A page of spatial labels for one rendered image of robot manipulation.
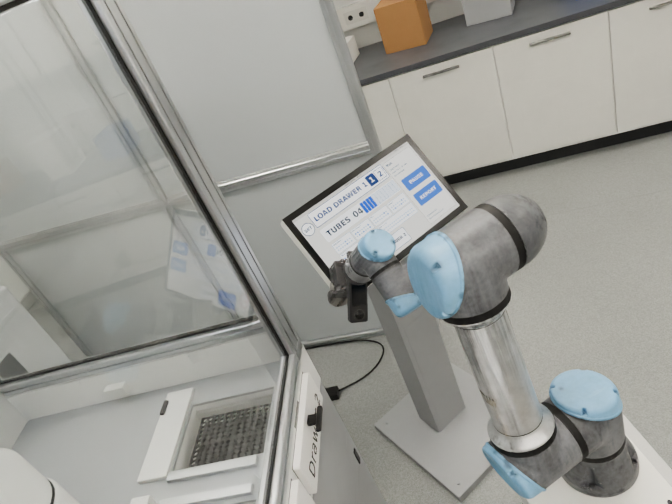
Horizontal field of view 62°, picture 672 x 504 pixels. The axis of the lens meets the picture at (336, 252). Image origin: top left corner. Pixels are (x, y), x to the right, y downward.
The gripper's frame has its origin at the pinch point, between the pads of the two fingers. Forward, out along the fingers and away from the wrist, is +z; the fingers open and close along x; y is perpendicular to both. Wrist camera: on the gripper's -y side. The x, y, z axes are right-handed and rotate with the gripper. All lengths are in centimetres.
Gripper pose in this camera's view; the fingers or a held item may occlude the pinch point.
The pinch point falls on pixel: (336, 305)
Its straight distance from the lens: 149.8
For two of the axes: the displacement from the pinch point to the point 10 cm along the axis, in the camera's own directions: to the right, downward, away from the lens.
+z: -2.8, 4.2, 8.7
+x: -9.5, 0.2, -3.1
